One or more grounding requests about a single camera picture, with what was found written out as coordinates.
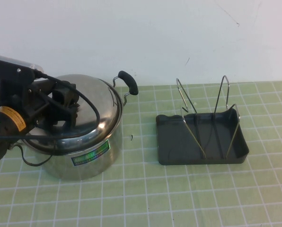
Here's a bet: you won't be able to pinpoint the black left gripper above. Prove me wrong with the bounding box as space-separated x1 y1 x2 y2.
20 80 79 129

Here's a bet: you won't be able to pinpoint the stainless steel pot lid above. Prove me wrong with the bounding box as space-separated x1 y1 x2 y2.
22 74 123 156

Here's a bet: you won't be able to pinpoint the green checkered tablecloth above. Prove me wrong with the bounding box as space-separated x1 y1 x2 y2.
0 81 282 227

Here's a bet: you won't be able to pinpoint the thick black camera cable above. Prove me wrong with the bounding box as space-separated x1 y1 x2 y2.
25 70 100 140

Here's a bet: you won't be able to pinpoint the stainless steel pot black handles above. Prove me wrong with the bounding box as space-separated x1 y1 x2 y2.
20 70 140 182

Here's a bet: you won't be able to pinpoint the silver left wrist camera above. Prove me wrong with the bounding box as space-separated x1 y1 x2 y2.
0 54 44 107

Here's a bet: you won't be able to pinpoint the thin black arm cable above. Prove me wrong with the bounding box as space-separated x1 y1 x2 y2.
12 143 48 166

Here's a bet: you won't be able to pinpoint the black tray wire lid rack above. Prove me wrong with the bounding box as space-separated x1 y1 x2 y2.
156 75 250 166

